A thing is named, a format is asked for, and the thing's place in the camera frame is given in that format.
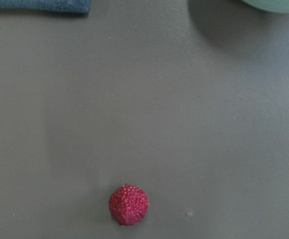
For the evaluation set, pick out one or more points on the red strawberry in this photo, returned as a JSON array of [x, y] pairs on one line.
[[128, 205]]

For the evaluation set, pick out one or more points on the grey folded cloth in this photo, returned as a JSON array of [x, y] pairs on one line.
[[72, 6]]

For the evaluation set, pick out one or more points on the mint green bowl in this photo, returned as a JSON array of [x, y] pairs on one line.
[[277, 6]]

